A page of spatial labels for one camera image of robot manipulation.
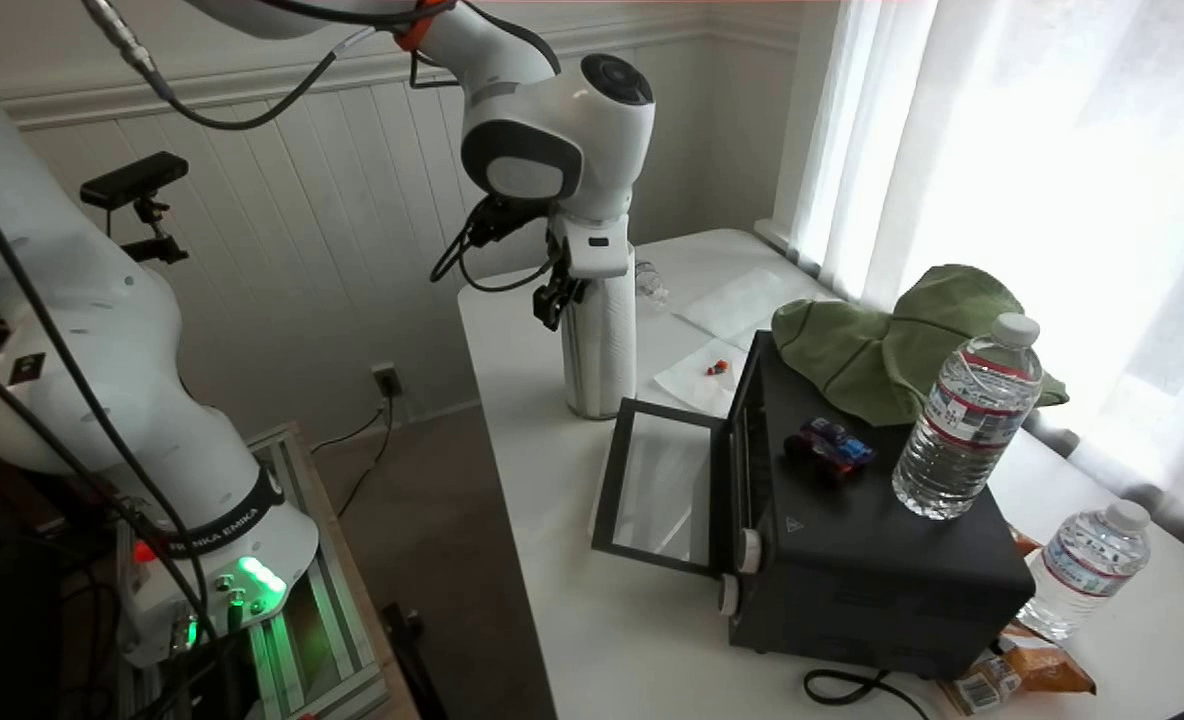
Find small blue toy car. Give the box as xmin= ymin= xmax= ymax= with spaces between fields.
xmin=783 ymin=413 xmax=881 ymax=485

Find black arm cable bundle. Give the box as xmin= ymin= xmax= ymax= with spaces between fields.
xmin=0 ymin=0 xmax=562 ymax=720

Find black object on floor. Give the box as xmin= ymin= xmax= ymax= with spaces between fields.
xmin=377 ymin=604 xmax=453 ymax=720

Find small clear water bottle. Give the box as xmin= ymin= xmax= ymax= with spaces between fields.
xmin=1042 ymin=498 xmax=1156 ymax=601

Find large clear water bottle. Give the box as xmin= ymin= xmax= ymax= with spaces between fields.
xmin=889 ymin=311 xmax=1043 ymax=523

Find large white paper sheet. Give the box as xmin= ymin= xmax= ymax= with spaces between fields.
xmin=678 ymin=263 xmax=837 ymax=345

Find dark cabinet beside robot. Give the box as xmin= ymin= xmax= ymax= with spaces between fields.
xmin=0 ymin=436 xmax=135 ymax=720

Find black oven power cable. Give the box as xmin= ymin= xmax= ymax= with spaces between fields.
xmin=802 ymin=663 xmax=936 ymax=720

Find black toaster oven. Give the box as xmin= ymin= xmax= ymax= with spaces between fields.
xmin=588 ymin=334 xmax=1042 ymax=682

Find large green leaf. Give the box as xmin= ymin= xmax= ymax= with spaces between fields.
xmin=767 ymin=263 xmax=1071 ymax=432

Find dark wall power cord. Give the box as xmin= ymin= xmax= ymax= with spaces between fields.
xmin=308 ymin=394 xmax=403 ymax=523

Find printed snack packet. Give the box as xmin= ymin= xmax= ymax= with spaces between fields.
xmin=947 ymin=648 xmax=1027 ymax=715

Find small white paper sheet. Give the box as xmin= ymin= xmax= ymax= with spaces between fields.
xmin=649 ymin=335 xmax=755 ymax=422

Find wall power outlet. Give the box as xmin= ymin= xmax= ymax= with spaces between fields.
xmin=368 ymin=357 xmax=408 ymax=404

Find white paper roll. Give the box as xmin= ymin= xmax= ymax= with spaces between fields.
xmin=562 ymin=271 xmax=645 ymax=426

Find small white packet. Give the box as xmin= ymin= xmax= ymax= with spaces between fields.
xmin=1014 ymin=596 xmax=1071 ymax=654

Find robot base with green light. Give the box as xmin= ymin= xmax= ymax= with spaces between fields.
xmin=110 ymin=422 xmax=397 ymax=720

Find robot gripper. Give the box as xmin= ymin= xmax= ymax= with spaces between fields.
xmin=534 ymin=214 xmax=642 ymax=334

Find black camera on stand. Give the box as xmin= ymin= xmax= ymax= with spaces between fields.
xmin=77 ymin=150 xmax=193 ymax=270

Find orange snack packet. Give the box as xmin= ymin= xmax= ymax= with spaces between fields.
xmin=996 ymin=624 xmax=1101 ymax=701

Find white window curtain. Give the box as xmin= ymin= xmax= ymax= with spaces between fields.
xmin=767 ymin=0 xmax=1184 ymax=574

